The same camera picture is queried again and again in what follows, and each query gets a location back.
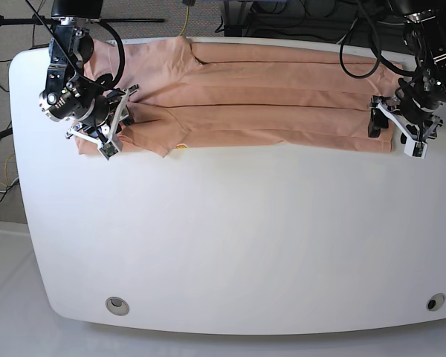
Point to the peach pink T-shirt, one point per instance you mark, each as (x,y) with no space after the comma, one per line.
(195,94)

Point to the black tripod stand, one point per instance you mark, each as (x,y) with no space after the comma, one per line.
(7,21)

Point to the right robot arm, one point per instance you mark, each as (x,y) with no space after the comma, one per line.
(69,93)

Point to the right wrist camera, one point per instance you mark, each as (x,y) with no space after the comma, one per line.
(110,148)

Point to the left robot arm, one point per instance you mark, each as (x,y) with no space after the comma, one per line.
(421,91)

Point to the black equipment frame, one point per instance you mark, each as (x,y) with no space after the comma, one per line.
(323,21)

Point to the table cable grommet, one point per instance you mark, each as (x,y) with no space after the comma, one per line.
(436,302)
(117,306)

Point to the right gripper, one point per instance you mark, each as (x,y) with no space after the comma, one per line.
(107,118)

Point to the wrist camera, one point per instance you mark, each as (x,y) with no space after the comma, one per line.
(415,149)
(110,148)

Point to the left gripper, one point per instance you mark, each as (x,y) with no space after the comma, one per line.
(411,120)

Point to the left table cable grommet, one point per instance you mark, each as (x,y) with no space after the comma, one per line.
(117,306)

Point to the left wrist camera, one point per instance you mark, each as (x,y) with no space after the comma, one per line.
(415,149)

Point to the right table cable grommet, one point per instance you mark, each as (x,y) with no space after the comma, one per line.
(436,302)

